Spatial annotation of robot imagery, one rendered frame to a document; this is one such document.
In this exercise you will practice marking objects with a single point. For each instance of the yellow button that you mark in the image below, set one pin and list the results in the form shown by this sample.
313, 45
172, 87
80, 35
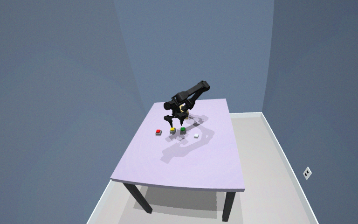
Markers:
173, 130

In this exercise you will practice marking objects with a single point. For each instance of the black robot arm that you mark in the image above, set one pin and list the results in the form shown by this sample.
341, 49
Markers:
181, 98

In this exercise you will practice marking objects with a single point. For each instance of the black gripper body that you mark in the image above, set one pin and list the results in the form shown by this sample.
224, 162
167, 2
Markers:
169, 118

